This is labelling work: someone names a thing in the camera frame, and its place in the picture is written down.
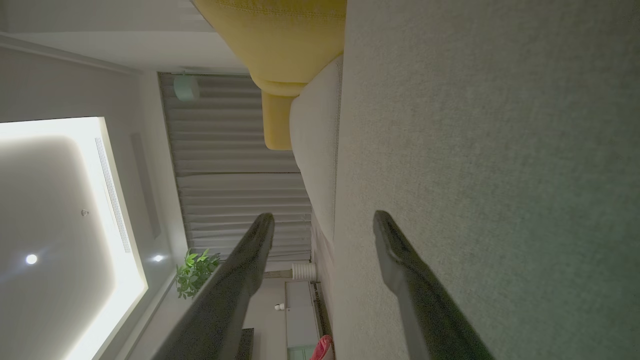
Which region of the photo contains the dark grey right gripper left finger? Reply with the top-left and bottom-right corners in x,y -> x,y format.
152,213 -> 275,360

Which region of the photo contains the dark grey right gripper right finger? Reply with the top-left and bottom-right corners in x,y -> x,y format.
372,210 -> 496,360

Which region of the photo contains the red shirt with white panel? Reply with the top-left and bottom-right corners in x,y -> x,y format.
310,334 -> 334,360

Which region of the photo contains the green leafy indoor tree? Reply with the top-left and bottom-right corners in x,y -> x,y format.
175,248 -> 293,300

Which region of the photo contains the grey green TV cabinet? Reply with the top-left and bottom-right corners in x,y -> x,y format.
240,280 -> 333,360

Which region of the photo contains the white ribbed plant pot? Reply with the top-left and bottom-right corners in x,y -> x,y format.
292,262 -> 317,281

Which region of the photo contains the grey pleated curtain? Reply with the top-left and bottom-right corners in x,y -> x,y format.
159,72 -> 313,273

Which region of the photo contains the grey sofa seat cushion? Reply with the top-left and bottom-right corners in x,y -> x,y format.
290,55 -> 344,246

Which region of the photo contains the large grey sofa chaise cushion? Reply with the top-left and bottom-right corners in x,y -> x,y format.
320,0 -> 640,360

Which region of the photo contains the yellow sofa backrest frame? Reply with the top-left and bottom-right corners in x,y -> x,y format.
192,0 -> 347,151

